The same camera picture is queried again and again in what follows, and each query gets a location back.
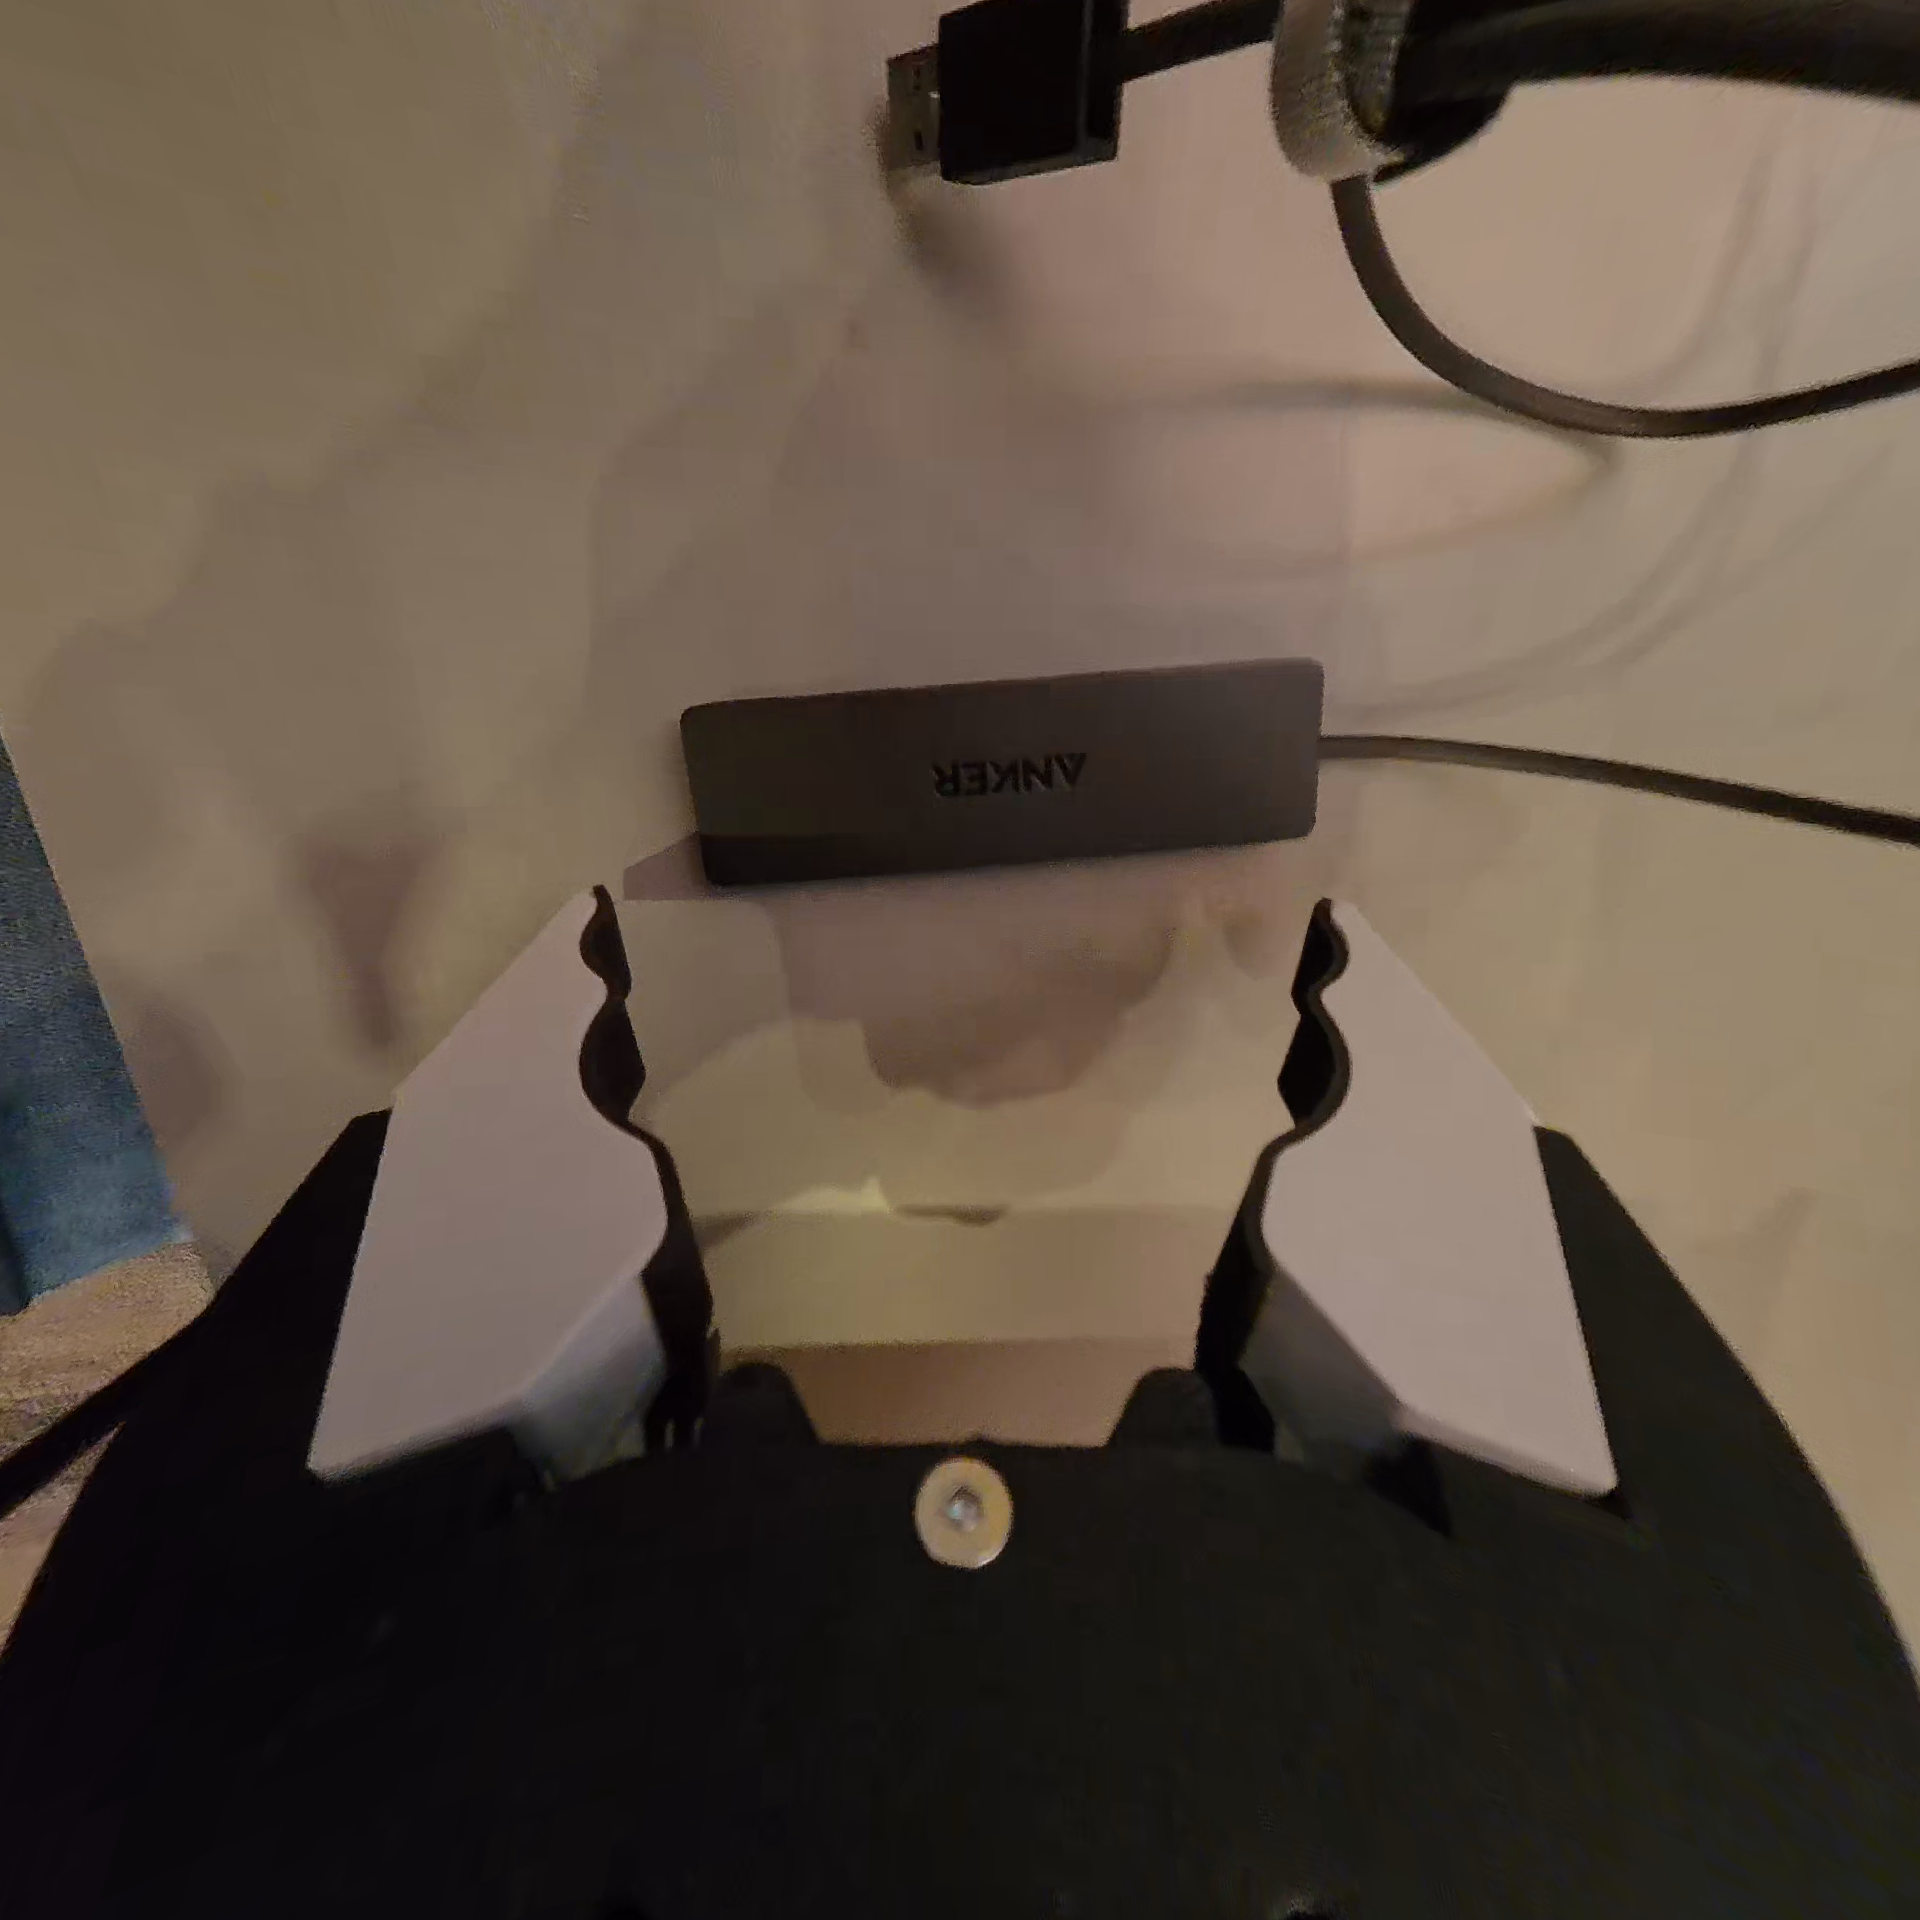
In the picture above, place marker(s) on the person's blue jeans leg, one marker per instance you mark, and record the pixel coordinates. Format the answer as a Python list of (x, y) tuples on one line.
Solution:
[(60, 1049)]

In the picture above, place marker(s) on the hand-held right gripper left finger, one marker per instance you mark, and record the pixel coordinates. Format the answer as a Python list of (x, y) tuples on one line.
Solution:
[(494, 1243)]

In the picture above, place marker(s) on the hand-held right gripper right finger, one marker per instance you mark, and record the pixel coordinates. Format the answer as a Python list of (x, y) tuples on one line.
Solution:
[(1424, 1243)]

